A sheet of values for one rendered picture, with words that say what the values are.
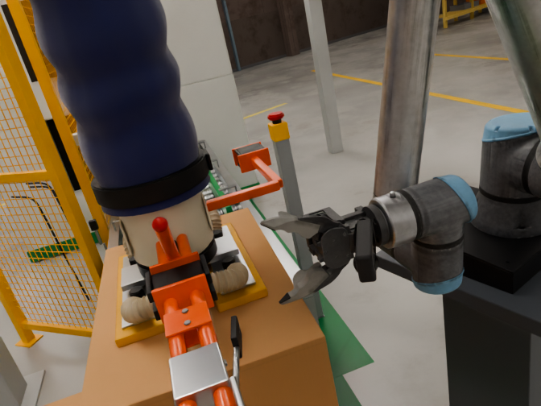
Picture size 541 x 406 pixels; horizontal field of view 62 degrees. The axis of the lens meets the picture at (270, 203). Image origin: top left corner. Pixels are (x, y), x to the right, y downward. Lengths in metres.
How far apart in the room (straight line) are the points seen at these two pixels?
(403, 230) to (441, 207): 0.08
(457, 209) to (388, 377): 1.29
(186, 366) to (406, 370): 1.55
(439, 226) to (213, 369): 0.45
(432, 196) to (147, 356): 0.55
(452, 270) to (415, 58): 0.37
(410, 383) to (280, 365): 1.26
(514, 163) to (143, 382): 0.89
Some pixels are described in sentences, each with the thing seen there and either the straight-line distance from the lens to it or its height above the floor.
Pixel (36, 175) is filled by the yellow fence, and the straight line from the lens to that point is 2.17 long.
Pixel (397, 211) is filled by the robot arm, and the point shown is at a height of 1.10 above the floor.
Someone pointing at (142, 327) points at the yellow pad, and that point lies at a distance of 0.89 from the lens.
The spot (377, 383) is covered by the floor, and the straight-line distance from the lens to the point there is 1.99.
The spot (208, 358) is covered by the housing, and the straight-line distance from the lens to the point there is 0.56.
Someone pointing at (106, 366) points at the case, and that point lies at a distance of 0.87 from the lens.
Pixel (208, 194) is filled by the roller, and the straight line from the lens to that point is 2.60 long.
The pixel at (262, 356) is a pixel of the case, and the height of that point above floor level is 0.94.
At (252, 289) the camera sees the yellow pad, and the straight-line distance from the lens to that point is 0.88.
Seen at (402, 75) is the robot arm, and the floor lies 1.29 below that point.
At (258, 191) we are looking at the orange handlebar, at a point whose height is 1.08.
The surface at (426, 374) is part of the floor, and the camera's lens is 2.02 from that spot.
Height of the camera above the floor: 1.44
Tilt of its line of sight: 23 degrees down
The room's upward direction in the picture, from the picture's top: 13 degrees counter-clockwise
